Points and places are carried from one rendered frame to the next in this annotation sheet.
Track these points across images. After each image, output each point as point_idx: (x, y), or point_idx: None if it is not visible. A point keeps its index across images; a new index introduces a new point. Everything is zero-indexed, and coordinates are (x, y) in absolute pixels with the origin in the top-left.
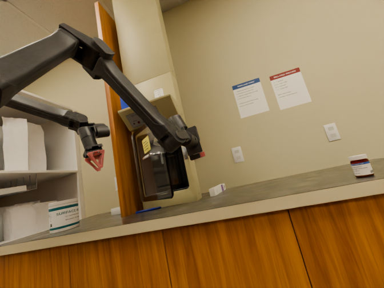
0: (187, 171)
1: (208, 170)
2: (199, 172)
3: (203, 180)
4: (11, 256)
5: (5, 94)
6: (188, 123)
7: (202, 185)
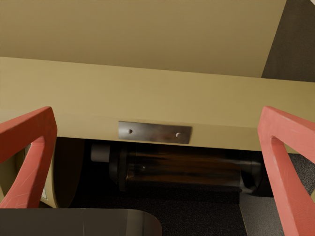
0: (251, 144)
1: (206, 0)
2: (201, 32)
3: (233, 27)
4: None
5: None
6: (23, 17)
7: (244, 38)
